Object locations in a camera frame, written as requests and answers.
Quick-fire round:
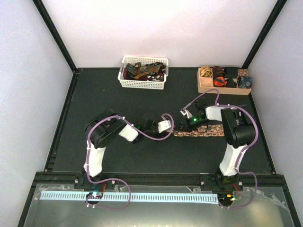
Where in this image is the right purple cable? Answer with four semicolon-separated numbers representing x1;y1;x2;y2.
184;89;259;210

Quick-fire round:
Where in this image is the left black frame post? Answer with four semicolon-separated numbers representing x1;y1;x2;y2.
32;0;77;72

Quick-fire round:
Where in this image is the brown patterned rolled tie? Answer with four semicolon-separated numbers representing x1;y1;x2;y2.
238;69;249;77

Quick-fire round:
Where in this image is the orange blue rolled tie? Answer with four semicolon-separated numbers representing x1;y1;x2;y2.
213;77;226;87

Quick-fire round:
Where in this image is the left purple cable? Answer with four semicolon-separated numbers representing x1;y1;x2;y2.
85;113;175;210

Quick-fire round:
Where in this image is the black rolled tie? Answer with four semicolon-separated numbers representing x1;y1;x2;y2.
224;67;239;79
225;78;237;88

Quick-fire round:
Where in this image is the white plastic basket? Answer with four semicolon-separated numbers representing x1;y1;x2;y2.
117;55;169;90

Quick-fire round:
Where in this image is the right black frame post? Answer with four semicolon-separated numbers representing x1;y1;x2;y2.
241;0;287;69

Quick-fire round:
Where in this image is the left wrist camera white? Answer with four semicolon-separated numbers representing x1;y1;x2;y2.
158;120;172;133

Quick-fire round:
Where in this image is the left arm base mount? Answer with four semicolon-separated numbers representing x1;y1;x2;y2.
73;175;119;190

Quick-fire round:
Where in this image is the white slotted cable duct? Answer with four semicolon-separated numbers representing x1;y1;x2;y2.
39;191;218;205

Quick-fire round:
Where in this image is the purple cable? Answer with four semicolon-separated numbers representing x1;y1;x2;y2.
184;89;259;210
85;113;175;210

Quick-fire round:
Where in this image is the black frame post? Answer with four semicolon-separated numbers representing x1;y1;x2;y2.
241;0;287;69
32;0;77;72

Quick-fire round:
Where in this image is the dark red rolled tie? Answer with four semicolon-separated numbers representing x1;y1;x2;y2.
212;66;225;78

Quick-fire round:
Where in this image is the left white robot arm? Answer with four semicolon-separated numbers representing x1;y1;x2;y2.
83;109;175;189

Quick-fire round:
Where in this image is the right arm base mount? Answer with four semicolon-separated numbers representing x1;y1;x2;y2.
199;174;243;192

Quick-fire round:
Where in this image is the pile of ties in basket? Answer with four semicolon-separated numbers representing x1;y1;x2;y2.
123;62;166;82

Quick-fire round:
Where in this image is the clear acrylic sheet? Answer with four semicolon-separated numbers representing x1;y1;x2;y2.
19;184;295;227

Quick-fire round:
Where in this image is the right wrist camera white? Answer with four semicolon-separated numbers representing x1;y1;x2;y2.
180;109;193;119

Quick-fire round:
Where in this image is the black rolled tie front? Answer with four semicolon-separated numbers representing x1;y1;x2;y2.
225;78;237;88

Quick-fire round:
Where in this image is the blue patterned rolled tie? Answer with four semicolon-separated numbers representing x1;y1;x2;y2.
237;76;253;89

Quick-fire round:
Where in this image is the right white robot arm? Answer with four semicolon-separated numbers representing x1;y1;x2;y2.
180;103;258;191

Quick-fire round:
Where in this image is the wooden compartment tray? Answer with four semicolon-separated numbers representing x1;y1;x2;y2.
197;69;252;95

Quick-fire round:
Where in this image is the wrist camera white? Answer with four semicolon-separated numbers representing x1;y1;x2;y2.
180;109;193;119
158;120;172;133

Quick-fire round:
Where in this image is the paisley patterned necktie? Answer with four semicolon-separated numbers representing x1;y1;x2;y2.
173;124;224;137

